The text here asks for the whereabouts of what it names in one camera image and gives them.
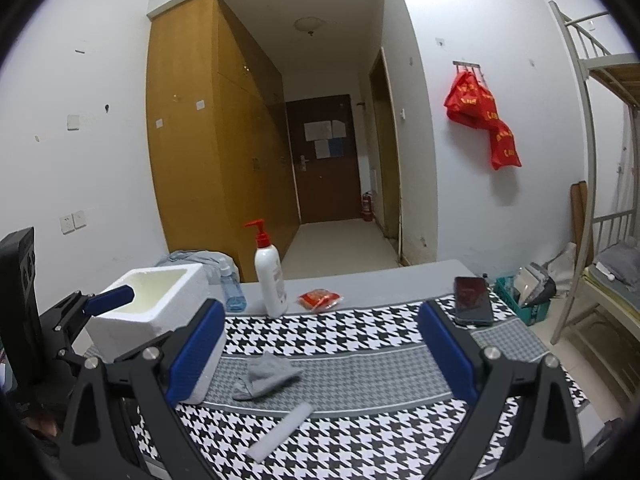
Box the black smartphone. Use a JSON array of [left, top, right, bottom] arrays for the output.
[[454, 276, 494, 326]]

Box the white styrofoam box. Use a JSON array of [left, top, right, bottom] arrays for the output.
[[86, 263, 228, 406]]

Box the grey sock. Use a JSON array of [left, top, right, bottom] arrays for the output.
[[232, 352, 303, 401]]

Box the blue spray bottle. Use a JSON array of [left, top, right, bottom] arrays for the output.
[[219, 262, 247, 313]]

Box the green storage basket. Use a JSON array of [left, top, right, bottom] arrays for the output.
[[494, 262, 556, 326]]

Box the light blue draped cloth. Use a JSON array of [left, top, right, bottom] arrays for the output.
[[156, 250, 240, 285]]

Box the white red pump bottle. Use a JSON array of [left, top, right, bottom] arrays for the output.
[[245, 219, 288, 318]]

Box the red snack packet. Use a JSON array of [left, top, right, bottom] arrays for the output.
[[297, 288, 343, 313]]

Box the red fire extinguisher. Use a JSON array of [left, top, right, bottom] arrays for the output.
[[361, 192, 374, 222]]

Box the metal bunk bed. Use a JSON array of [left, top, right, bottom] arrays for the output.
[[549, 0, 639, 344]]

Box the wooden wardrobe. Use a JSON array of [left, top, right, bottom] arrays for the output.
[[145, 0, 299, 282]]

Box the red hanging bag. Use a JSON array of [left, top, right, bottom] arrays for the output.
[[444, 70, 522, 170]]

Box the dark brown entrance door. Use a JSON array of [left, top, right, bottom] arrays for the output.
[[286, 94, 361, 223]]

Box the ceiling lamp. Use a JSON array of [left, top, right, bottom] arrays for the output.
[[294, 16, 326, 37]]

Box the white wall socket pair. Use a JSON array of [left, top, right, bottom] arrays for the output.
[[58, 210, 87, 235]]

